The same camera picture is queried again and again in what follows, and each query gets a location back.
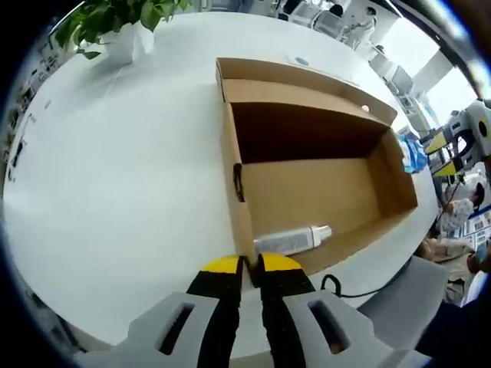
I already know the black cable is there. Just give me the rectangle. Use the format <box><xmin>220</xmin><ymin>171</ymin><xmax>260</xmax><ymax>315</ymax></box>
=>
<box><xmin>319</xmin><ymin>256</ymin><xmax>415</xmax><ymax>301</ymax></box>

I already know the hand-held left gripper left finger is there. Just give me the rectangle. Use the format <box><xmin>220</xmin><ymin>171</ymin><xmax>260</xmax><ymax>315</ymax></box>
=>
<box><xmin>74</xmin><ymin>255</ymin><xmax>246</xmax><ymax>368</ymax></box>

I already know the white tube with red cap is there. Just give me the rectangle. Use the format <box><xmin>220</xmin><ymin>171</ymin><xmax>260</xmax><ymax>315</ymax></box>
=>
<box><xmin>252</xmin><ymin>225</ymin><xmax>334</xmax><ymax>255</ymax></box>

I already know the green plant in white pot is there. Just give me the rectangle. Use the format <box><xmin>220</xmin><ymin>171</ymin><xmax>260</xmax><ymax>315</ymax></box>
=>
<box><xmin>54</xmin><ymin>0</ymin><xmax>189</xmax><ymax>65</ymax></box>

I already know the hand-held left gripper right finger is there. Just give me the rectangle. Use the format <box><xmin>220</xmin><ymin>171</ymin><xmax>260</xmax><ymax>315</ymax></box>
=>
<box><xmin>255</xmin><ymin>251</ymin><xmax>427</xmax><ymax>368</ymax></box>

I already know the blue soft wipes packet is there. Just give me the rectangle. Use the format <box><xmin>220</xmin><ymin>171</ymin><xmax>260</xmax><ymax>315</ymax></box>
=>
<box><xmin>400</xmin><ymin>143</ymin><xmax>428</xmax><ymax>176</ymax></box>

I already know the brown cardboard shoe box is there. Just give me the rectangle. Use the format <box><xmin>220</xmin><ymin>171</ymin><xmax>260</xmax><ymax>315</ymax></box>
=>
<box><xmin>215</xmin><ymin>57</ymin><xmax>419</xmax><ymax>289</ymax></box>

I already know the blue soft tissue pack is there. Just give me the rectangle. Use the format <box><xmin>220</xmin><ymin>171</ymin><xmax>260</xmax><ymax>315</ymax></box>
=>
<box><xmin>397</xmin><ymin>130</ymin><xmax>421</xmax><ymax>154</ymax></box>

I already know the white office chair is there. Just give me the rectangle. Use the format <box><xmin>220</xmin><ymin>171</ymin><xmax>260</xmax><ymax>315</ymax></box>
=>
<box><xmin>312</xmin><ymin>9</ymin><xmax>347</xmax><ymax>40</ymax></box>

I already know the person's dark blue clothing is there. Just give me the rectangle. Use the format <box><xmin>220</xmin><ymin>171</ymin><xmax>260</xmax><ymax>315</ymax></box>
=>
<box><xmin>416</xmin><ymin>298</ymin><xmax>491</xmax><ymax>363</ymax></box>

